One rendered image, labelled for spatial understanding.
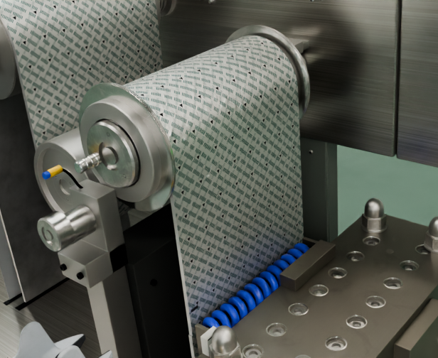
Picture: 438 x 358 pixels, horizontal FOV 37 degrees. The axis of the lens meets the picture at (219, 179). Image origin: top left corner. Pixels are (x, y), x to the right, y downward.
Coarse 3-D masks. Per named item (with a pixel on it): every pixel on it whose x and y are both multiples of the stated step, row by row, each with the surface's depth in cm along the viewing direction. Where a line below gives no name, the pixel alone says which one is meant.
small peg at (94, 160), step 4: (88, 156) 69; (92, 156) 69; (96, 156) 70; (80, 160) 69; (84, 160) 69; (88, 160) 69; (92, 160) 69; (96, 160) 70; (100, 160) 70; (76, 164) 69; (80, 164) 68; (84, 164) 68; (88, 164) 69; (92, 164) 69; (96, 164) 70; (76, 168) 69; (80, 168) 68; (84, 168) 68; (88, 168) 69; (80, 172) 69; (84, 172) 69
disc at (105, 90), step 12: (108, 84) 68; (84, 96) 71; (96, 96) 70; (108, 96) 68; (120, 96) 67; (132, 96) 66; (84, 108) 72; (132, 108) 66; (144, 108) 65; (144, 120) 66; (156, 120) 65; (156, 132) 65; (156, 144) 66; (168, 144) 65; (168, 156) 66; (168, 168) 67; (168, 180) 67; (156, 192) 69; (168, 192) 68; (132, 204) 73; (144, 204) 72; (156, 204) 70
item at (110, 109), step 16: (96, 112) 69; (112, 112) 67; (128, 112) 66; (80, 128) 72; (128, 128) 66; (144, 128) 66; (144, 144) 66; (144, 160) 67; (160, 160) 67; (96, 176) 74; (144, 176) 68; (160, 176) 68; (128, 192) 71; (144, 192) 69
